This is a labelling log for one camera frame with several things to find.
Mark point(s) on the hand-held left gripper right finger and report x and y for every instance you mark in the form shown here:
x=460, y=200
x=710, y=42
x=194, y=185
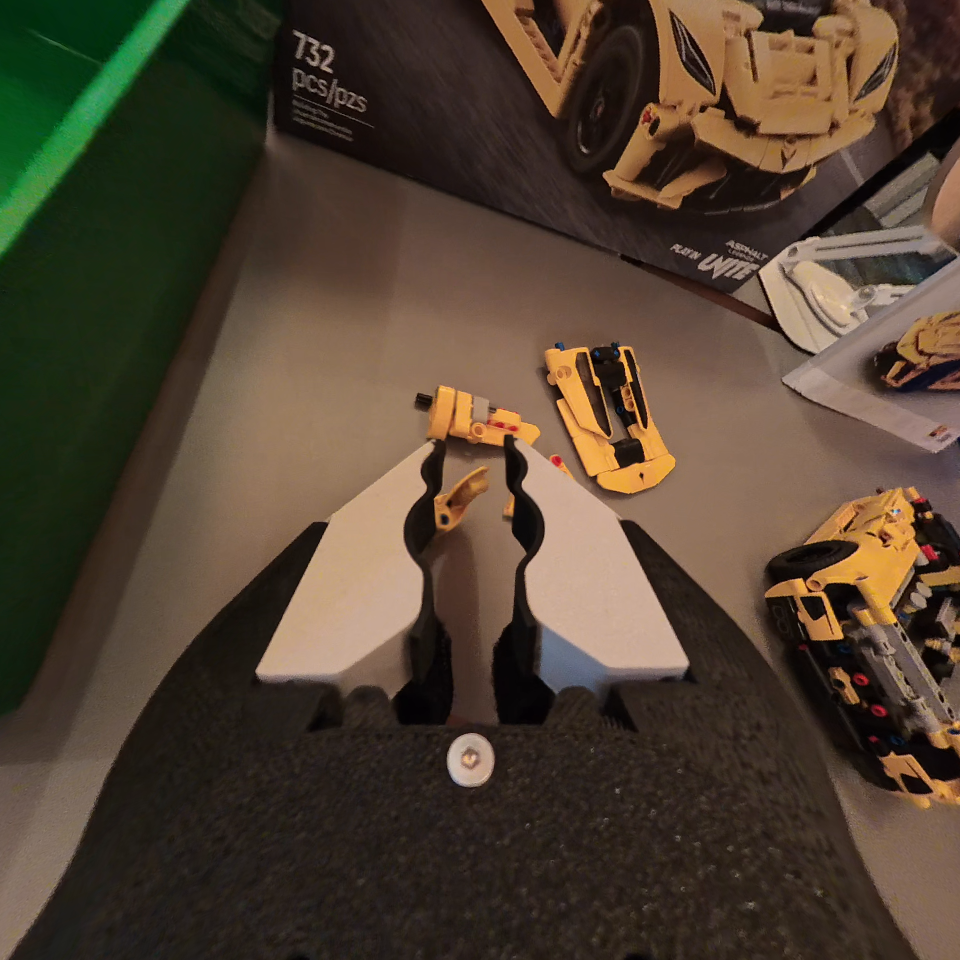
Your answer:
x=600, y=600

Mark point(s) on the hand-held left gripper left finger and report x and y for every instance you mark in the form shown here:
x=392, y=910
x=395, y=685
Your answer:
x=345, y=600

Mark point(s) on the small curved yellow brick piece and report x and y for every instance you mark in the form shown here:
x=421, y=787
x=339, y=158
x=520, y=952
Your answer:
x=459, y=499

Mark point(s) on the yellow toy brick car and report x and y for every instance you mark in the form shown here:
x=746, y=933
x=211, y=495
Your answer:
x=862, y=540

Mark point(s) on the grey desk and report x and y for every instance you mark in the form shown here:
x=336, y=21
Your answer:
x=337, y=300

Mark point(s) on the yellow brick car hood assembly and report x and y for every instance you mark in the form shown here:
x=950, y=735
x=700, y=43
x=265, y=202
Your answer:
x=577, y=405

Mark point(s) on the long yellow grey brick assembly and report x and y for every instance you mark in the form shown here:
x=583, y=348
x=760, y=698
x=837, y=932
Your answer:
x=457, y=416

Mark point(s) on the white instruction booklet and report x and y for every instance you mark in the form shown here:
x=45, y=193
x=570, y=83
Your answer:
x=847, y=382

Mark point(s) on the green plastic bin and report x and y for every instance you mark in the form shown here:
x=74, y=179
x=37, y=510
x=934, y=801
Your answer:
x=112, y=337

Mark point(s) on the white stand base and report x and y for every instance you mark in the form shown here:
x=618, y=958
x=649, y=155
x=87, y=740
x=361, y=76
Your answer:
x=810, y=300

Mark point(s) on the dark toy car set box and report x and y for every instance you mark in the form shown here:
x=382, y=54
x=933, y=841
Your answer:
x=487, y=135

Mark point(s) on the beige round panel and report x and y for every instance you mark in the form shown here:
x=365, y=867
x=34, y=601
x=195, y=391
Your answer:
x=946, y=195

